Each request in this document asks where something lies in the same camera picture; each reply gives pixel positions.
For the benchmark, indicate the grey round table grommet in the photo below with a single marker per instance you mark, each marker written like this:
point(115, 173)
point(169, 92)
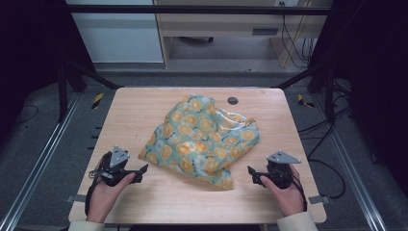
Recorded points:
point(233, 100)

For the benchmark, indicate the white cabinet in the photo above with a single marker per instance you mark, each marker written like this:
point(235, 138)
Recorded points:
point(118, 35)

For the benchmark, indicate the grey desk label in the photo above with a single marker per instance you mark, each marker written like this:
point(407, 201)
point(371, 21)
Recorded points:
point(265, 31)

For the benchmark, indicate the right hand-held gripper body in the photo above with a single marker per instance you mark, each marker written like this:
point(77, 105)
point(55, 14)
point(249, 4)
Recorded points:
point(282, 159)

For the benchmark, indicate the black metal frame leg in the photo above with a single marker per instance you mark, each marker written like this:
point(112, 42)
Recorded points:
point(63, 93)
point(328, 93)

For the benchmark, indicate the teal orange-patterned cloth bag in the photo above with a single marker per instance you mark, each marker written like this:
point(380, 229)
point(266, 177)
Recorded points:
point(198, 141)

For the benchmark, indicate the person's left hand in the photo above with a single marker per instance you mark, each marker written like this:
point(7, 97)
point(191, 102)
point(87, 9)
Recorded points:
point(102, 199)

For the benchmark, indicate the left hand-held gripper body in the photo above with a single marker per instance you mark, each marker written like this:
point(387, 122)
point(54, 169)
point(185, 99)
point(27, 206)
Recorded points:
point(119, 158)

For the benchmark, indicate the black horizontal frame bar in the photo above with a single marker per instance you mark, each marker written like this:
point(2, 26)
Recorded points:
point(192, 9)

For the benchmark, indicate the person's right hand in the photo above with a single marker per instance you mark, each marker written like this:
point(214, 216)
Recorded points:
point(288, 199)

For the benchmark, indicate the grey tape strip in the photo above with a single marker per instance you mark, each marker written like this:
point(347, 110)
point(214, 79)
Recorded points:
point(77, 198)
point(319, 199)

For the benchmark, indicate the light wooden desk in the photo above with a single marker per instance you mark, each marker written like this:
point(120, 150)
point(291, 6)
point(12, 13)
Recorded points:
point(224, 24)

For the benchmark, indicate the aluminium floor rail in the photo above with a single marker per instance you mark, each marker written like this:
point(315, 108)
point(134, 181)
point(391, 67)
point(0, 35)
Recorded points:
point(38, 163)
point(352, 173)

